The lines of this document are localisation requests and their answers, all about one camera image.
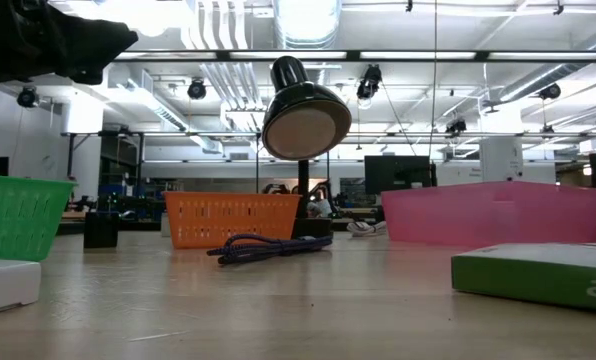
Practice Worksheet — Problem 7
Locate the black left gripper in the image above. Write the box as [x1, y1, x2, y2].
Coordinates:
[0, 0, 140, 87]

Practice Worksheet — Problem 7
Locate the small black cube charger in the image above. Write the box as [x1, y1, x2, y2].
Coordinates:
[82, 211, 120, 250]

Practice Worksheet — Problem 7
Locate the purple braided cable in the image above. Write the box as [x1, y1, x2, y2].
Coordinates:
[206, 233, 334, 266]

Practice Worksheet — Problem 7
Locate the white adapter box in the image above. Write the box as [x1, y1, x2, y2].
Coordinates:
[450, 241, 596, 315]
[0, 258, 43, 319]

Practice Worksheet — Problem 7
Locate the pink plastic bin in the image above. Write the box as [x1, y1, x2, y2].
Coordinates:
[380, 180, 596, 249]

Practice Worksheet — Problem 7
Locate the green plastic basket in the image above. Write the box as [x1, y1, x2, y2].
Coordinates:
[0, 173, 77, 263]

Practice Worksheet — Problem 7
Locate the black desk lamp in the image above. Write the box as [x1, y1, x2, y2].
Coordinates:
[261, 54, 353, 240]

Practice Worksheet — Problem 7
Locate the orange plastic basket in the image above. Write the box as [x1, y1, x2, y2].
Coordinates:
[163, 191, 302, 250]

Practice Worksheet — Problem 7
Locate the person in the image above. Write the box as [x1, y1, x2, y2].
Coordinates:
[307, 188, 335, 219]

